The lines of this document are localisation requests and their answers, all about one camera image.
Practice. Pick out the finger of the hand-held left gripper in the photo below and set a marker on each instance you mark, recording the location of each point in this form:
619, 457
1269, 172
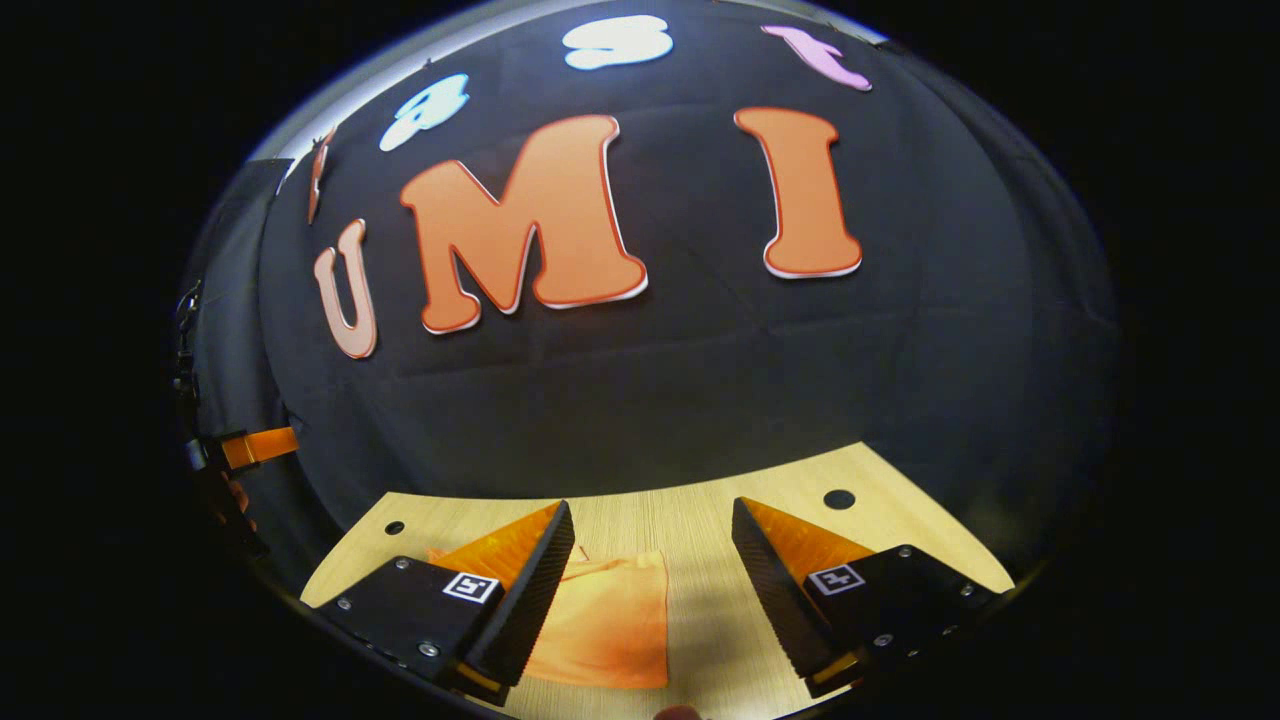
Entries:
265, 445

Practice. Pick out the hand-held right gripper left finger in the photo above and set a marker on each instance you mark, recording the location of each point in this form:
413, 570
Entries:
535, 600

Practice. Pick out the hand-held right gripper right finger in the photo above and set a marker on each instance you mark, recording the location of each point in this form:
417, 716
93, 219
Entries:
775, 590

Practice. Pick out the orange T-shirt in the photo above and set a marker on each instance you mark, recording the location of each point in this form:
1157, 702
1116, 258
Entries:
610, 620

